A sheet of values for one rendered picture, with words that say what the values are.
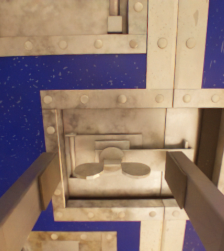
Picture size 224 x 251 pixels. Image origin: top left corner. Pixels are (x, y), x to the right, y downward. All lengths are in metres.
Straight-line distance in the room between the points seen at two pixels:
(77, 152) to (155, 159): 0.07
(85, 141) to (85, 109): 0.03
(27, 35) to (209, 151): 0.19
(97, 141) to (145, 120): 0.05
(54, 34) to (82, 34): 0.02
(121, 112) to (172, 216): 0.11
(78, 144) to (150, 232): 0.12
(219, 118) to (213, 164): 0.05
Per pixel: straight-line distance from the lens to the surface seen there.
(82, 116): 0.17
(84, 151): 0.18
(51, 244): 0.25
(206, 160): 0.20
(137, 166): 0.16
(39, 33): 0.18
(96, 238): 0.22
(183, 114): 0.18
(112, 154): 0.17
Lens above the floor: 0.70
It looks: 14 degrees up
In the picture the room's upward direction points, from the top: 179 degrees clockwise
